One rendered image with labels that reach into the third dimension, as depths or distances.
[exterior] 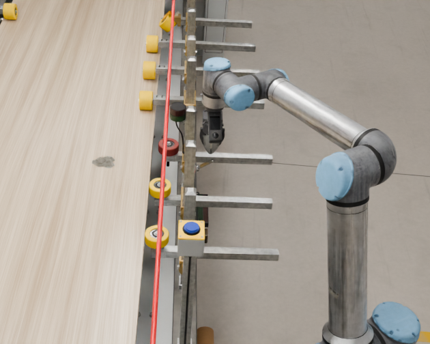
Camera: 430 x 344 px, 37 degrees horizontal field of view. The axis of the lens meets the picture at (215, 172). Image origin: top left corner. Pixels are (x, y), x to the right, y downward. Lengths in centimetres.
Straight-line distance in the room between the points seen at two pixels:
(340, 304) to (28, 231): 102
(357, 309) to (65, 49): 193
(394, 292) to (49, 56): 202
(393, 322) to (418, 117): 279
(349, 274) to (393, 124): 281
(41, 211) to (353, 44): 372
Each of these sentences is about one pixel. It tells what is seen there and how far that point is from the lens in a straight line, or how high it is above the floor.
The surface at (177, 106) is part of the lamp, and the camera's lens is 237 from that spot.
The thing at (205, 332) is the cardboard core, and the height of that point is 8.
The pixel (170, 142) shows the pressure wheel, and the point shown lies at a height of 91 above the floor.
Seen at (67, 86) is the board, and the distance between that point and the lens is 289.
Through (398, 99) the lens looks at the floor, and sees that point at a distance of 484.
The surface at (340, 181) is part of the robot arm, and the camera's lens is 165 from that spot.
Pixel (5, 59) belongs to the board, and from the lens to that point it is 313.
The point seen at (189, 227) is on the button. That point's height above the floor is 123.
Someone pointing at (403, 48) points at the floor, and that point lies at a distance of 557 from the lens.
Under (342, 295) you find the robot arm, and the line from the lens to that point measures 185.
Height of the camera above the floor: 240
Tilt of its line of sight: 39 degrees down
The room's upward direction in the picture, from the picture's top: 5 degrees clockwise
